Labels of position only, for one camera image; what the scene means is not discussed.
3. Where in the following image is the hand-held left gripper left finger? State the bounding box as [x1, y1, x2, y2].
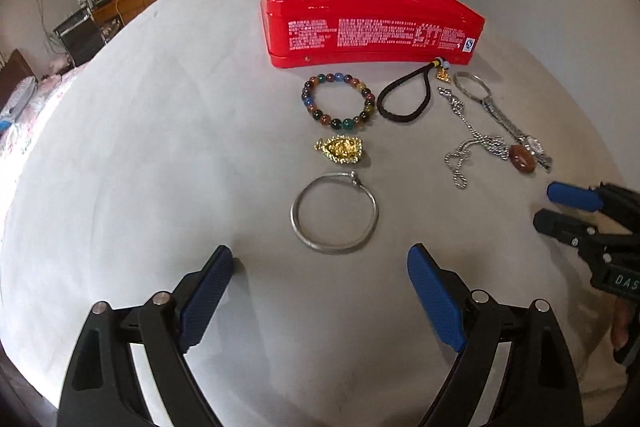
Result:
[57, 245, 236, 427]

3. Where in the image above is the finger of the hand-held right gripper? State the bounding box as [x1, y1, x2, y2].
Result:
[546, 181, 618, 215]
[533, 208, 608, 259]

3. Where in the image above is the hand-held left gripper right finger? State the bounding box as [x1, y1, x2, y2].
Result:
[406, 244, 586, 427]

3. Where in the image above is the silver chain with brown pendant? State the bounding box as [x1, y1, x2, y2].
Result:
[437, 87, 539, 192]

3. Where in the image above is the silver wristwatch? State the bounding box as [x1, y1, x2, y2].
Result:
[480, 94, 553, 171]

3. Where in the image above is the thin silver metal ring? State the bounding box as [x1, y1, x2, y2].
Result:
[454, 71, 490, 100]

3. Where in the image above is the silver bangle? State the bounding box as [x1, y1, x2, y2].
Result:
[291, 171, 379, 254]

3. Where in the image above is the brown cord with gold charm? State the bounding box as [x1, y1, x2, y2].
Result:
[376, 59, 454, 126]

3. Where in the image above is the gold pendant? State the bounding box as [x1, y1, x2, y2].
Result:
[314, 134, 370, 166]

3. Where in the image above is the colourful beaded bracelet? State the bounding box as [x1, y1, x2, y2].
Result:
[301, 72, 377, 131]

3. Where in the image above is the red tin box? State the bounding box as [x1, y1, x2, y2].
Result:
[259, 0, 486, 69]

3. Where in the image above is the person's right hand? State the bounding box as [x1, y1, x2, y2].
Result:
[610, 294, 633, 351]

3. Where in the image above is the floral bedspread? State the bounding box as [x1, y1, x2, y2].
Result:
[0, 66, 92, 208]

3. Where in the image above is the patterned pillow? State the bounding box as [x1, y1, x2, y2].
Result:
[0, 76, 39, 120]

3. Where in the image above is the black office chair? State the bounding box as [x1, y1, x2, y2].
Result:
[53, 8, 109, 68]

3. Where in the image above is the brown bed headboard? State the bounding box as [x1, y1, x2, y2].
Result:
[0, 49, 39, 108]

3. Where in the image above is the wooden desk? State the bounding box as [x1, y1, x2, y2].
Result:
[91, 0, 147, 28]

